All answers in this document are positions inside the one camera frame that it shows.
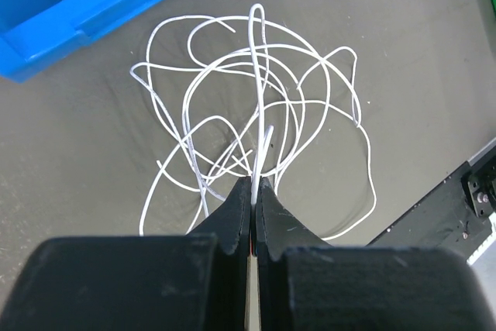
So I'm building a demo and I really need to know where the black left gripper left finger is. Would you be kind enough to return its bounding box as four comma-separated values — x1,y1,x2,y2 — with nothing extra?
189,177,251,256

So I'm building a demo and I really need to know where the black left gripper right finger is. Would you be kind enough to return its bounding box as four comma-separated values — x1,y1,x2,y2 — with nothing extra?
256,178,327,261

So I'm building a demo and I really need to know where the white wire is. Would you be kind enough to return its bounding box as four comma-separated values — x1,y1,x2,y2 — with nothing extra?
129,3,377,241

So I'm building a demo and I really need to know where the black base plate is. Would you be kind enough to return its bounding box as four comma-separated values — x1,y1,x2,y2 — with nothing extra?
370,150,495,264

